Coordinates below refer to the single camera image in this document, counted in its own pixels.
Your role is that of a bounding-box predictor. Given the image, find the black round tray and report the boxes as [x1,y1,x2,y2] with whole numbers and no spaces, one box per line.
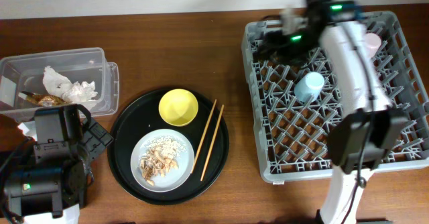
[108,89,229,205]

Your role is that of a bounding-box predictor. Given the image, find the white tissue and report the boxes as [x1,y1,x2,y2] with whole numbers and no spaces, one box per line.
[42,66,98,110]

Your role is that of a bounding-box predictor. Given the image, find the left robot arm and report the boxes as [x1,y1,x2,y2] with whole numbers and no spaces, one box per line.
[1,104,113,224]

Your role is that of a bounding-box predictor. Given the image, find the white plate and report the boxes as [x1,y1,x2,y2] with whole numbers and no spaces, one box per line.
[129,129,194,192]

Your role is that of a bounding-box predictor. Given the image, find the yellow bowl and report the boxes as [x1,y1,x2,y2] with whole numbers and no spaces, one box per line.
[158,89,198,127]

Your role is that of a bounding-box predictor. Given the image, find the food scraps on plate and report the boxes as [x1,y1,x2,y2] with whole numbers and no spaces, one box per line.
[139,135,186,186]

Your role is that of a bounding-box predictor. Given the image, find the pink cup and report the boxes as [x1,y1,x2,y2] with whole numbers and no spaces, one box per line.
[364,33,381,58]

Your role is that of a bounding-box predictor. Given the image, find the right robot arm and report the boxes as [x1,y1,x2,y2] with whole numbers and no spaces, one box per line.
[255,0,408,223]

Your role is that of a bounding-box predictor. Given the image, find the wooden chopstick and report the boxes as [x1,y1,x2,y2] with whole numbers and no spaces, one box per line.
[200,105,225,182]
[191,99,217,174]

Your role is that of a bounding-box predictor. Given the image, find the clear plastic waste bin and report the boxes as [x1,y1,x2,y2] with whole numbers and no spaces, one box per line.
[1,48,119,122]

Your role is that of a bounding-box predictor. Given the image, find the light blue cup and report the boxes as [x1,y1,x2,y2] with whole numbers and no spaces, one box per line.
[294,72,324,103]

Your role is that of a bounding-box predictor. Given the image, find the grey plastic dishwasher rack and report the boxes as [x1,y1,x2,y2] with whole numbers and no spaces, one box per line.
[241,11,428,184]

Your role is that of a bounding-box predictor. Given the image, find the gold foil wrapper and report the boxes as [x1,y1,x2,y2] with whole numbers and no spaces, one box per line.
[18,91,68,107]

